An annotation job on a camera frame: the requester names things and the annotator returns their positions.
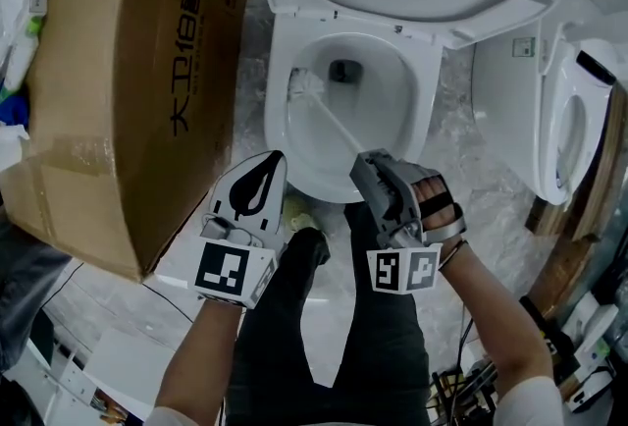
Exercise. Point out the white flat box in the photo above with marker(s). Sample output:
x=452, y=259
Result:
x=127, y=360

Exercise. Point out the white toilet brush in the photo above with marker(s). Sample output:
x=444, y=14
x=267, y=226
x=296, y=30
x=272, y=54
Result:
x=306, y=83

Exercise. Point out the white electronic device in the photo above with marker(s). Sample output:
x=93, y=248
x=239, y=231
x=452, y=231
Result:
x=591, y=355

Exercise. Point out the white toilet with raised lid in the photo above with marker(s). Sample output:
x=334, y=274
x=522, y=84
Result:
x=427, y=90

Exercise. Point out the person's dark trousers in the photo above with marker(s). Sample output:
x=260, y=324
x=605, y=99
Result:
x=382, y=340

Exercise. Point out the person's right hand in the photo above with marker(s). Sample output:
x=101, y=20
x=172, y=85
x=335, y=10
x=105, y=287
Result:
x=434, y=191

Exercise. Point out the white plastic rack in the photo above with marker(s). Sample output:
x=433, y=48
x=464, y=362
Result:
x=49, y=385

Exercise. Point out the white toilet paper roll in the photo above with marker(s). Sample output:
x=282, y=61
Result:
x=12, y=144

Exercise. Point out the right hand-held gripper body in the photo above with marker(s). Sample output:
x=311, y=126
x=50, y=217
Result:
x=402, y=267

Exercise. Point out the pile of white cleaning bottles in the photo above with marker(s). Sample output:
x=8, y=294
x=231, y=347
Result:
x=19, y=46

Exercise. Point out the white smart toilet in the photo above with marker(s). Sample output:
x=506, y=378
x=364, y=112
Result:
x=505, y=85

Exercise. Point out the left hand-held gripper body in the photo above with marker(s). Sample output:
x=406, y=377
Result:
x=221, y=267

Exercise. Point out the person's left forearm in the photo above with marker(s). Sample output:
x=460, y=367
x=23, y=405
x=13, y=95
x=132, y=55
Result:
x=196, y=355

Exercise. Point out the person's right forearm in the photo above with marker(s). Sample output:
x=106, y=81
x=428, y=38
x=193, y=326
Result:
x=490, y=316

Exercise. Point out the blue cloth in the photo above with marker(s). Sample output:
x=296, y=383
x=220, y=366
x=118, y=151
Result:
x=12, y=107

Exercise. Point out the large cardboard box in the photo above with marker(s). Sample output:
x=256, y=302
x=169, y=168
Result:
x=122, y=95

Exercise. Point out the person's white shirt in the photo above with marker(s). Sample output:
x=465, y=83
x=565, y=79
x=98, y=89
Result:
x=530, y=404

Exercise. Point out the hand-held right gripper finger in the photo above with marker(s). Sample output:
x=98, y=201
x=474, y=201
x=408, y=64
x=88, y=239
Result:
x=402, y=188
x=365, y=188

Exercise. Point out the person's left shoe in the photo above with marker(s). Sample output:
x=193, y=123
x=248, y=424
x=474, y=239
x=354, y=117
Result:
x=297, y=213

